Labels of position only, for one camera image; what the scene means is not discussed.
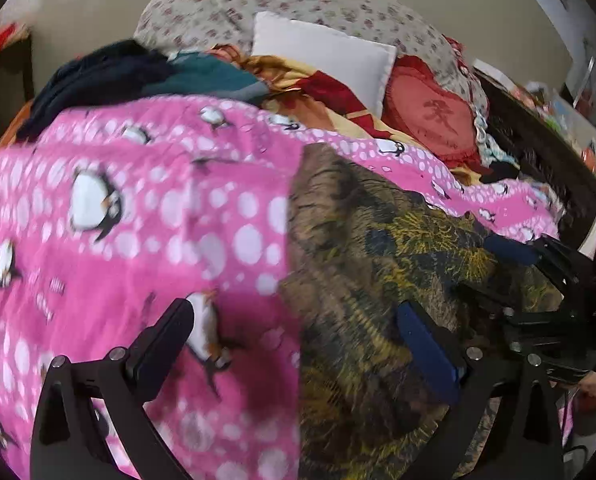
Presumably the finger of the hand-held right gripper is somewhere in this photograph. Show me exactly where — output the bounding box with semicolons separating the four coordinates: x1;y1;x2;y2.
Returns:
457;282;511;328
483;234;581;287

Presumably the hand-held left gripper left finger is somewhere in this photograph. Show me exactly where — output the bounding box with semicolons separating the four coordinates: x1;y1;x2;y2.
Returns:
30;298;199;480

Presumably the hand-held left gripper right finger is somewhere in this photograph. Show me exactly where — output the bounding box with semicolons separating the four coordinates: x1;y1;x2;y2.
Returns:
397;301;566;480

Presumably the brown floral patterned garment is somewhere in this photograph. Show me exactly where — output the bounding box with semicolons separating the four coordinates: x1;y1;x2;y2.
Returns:
278;142;564;480

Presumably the light clothes pile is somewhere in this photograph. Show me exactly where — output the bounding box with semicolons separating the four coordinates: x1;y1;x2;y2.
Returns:
475;105;520;171

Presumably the dark navy clothes pile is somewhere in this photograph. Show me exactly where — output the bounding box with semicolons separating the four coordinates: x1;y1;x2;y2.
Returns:
18;40;179;142

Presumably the dark carved wooden cabinet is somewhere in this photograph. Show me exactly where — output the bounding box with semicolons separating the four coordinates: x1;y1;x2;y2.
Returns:
473;67;596;261

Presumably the pink penguin print blanket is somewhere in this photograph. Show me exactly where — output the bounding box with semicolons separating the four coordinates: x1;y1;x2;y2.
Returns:
0;95;574;480

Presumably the clutter on cabinet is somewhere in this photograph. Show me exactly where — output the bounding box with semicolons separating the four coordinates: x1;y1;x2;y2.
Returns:
508;79;596;181

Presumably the red heart-shaped pillow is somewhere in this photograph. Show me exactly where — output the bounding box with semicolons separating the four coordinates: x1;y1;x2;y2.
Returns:
380;55;485;173

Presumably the red floral cloth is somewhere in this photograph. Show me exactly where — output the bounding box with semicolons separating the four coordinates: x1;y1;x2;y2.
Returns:
443;35;479;77

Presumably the red and yellow patterned blanket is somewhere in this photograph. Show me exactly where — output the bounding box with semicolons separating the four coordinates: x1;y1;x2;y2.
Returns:
210;44;479;173

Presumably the orange striped cloth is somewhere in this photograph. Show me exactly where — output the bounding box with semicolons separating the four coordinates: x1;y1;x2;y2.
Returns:
0;100;34;152

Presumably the teal cloth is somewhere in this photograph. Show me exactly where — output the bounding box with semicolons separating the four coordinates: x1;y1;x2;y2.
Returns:
142;51;271;107

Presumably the white pillow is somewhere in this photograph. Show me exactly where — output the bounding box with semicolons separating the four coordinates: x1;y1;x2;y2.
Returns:
250;11;397;116

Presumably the dark wooden side table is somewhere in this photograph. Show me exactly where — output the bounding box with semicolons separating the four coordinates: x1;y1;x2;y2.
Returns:
0;35;33;151

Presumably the large floral cushion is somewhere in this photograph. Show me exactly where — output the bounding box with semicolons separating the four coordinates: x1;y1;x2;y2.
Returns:
210;0;490;111

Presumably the small floral cushion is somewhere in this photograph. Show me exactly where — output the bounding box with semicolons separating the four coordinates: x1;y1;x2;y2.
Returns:
134;0;259;57

